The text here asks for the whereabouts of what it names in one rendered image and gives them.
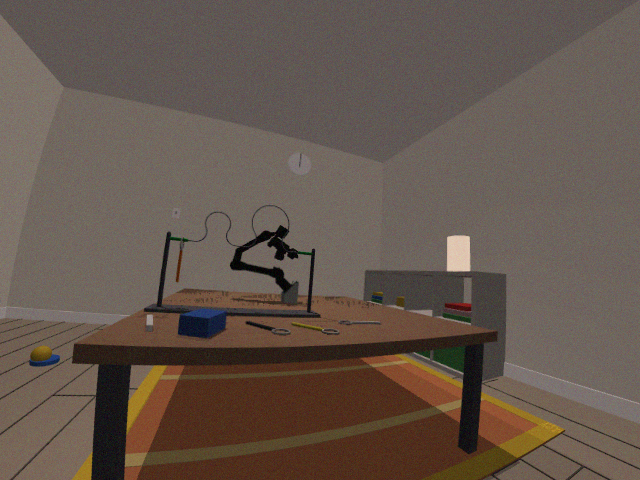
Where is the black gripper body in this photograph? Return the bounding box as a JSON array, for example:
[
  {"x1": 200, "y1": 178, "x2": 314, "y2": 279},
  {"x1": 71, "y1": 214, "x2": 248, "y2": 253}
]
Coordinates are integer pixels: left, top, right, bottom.
[{"x1": 277, "y1": 240, "x2": 298, "y2": 260}]

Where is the blue rectangular block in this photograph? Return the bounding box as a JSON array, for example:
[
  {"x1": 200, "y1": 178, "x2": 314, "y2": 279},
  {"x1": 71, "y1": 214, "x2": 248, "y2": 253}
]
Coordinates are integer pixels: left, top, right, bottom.
[{"x1": 178, "y1": 309, "x2": 227, "y2": 339}]

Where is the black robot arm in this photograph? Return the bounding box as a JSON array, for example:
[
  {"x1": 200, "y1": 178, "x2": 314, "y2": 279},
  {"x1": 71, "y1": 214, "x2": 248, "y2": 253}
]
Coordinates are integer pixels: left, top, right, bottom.
[{"x1": 230, "y1": 225, "x2": 293, "y2": 292}]

